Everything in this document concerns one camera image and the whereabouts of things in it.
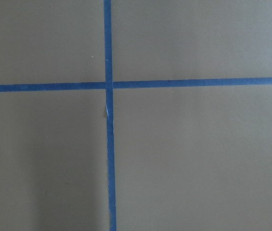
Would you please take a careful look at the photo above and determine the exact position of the blue tape line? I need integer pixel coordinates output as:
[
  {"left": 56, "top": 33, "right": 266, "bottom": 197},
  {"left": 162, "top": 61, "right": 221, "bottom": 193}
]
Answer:
[
  {"left": 103, "top": 0, "right": 117, "bottom": 231},
  {"left": 0, "top": 76, "right": 272, "bottom": 93}
]

